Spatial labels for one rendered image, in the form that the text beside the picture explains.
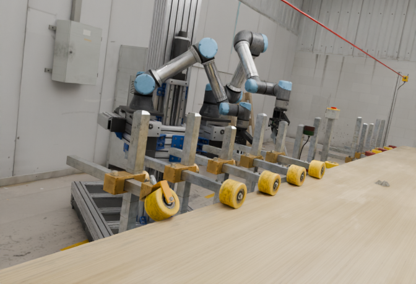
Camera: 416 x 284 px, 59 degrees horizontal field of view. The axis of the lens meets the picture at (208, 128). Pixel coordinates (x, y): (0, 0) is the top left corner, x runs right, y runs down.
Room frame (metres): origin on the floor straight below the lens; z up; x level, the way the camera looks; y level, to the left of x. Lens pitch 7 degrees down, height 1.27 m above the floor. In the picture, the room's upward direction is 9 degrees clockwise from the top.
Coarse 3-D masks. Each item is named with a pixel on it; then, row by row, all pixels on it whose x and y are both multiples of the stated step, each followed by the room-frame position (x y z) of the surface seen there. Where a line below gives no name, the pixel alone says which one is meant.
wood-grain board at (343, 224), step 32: (384, 160) 2.66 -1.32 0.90; (256, 192) 1.30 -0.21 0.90; (288, 192) 1.37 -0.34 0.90; (320, 192) 1.44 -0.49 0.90; (352, 192) 1.53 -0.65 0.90; (384, 192) 1.62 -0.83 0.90; (160, 224) 0.89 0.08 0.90; (192, 224) 0.92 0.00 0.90; (224, 224) 0.95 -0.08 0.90; (256, 224) 0.99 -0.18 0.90; (288, 224) 1.03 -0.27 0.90; (320, 224) 1.07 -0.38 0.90; (352, 224) 1.12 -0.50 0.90; (384, 224) 1.17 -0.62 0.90; (64, 256) 0.66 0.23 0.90; (96, 256) 0.68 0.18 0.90; (128, 256) 0.70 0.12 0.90; (160, 256) 0.72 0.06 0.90; (192, 256) 0.74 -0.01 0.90; (224, 256) 0.76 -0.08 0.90; (256, 256) 0.79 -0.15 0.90; (288, 256) 0.81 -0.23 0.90; (320, 256) 0.84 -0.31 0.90; (352, 256) 0.87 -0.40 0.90; (384, 256) 0.90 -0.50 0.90
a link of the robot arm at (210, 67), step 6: (210, 60) 2.30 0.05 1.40; (204, 66) 2.33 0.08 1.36; (210, 66) 2.31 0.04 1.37; (210, 72) 2.32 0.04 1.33; (216, 72) 2.33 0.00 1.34; (210, 78) 2.32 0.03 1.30; (216, 78) 2.32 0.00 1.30; (210, 84) 2.34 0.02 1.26; (216, 84) 2.32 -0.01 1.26; (216, 90) 2.33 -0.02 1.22; (222, 90) 2.34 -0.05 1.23; (216, 96) 2.34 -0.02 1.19; (222, 96) 2.33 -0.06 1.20; (222, 102) 2.34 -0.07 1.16; (228, 102) 2.37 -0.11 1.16
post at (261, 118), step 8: (256, 120) 1.68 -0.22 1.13; (264, 120) 1.67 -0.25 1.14; (256, 128) 1.67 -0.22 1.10; (264, 128) 1.68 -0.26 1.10; (256, 136) 1.67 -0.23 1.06; (256, 144) 1.67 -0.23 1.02; (256, 152) 1.66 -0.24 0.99; (248, 168) 1.68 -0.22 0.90; (256, 168) 1.68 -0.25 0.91; (248, 184) 1.67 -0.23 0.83; (248, 192) 1.67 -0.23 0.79
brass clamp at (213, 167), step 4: (208, 160) 1.42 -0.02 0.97; (212, 160) 1.41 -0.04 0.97; (220, 160) 1.44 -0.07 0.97; (224, 160) 1.45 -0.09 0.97; (228, 160) 1.46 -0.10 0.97; (232, 160) 1.48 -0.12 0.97; (208, 164) 1.42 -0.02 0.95; (212, 164) 1.41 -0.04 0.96; (216, 164) 1.40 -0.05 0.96; (220, 164) 1.41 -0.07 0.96; (232, 164) 1.48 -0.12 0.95; (208, 168) 1.42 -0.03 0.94; (212, 168) 1.41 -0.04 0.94; (216, 168) 1.40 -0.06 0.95; (220, 168) 1.41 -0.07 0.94; (212, 172) 1.40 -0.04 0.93; (216, 172) 1.39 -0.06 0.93; (220, 172) 1.42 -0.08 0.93; (224, 172) 1.44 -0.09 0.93
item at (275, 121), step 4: (276, 108) 2.06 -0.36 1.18; (280, 108) 2.05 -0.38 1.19; (276, 112) 2.04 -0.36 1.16; (280, 112) 2.05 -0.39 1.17; (272, 116) 2.05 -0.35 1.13; (276, 116) 2.05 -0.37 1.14; (280, 116) 2.07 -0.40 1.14; (272, 120) 2.07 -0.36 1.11; (276, 120) 2.04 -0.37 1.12; (280, 120) 2.02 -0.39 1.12; (284, 120) 2.06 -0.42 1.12; (272, 124) 2.06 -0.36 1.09; (276, 124) 2.04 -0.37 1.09; (276, 128) 2.04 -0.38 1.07
